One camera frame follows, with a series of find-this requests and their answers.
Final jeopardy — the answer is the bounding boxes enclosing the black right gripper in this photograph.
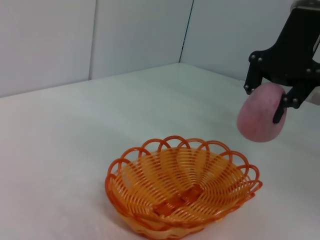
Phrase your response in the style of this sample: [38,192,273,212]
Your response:
[243,6,320,125]

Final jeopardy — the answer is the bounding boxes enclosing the pink peach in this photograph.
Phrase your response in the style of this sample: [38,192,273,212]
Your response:
[236,83,287,143]

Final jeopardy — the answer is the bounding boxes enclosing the orange plastic woven basket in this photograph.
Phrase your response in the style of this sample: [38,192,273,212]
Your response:
[104,135,264,238]

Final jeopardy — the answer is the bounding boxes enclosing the beige blurred background object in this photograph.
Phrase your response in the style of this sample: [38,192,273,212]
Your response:
[306,85,320,106]

